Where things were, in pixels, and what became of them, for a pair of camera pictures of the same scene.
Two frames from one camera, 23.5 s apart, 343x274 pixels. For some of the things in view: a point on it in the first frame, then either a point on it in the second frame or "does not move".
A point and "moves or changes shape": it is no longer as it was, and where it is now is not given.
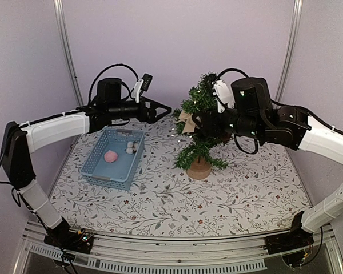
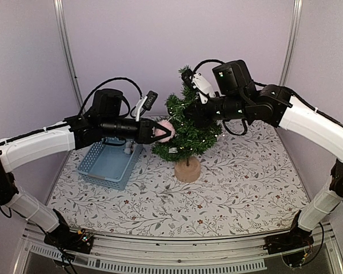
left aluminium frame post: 60,12 does not move
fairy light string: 172,129 -> 182,128
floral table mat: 256,192 does not move
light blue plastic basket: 114,159 does not move
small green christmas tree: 199,98 moves or changes shape
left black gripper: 151,117 -> 144,133
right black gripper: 209,126 -> 201,120
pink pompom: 110,156 -> 160,132
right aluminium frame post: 298,5 does not move
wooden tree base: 199,169 -> 188,169
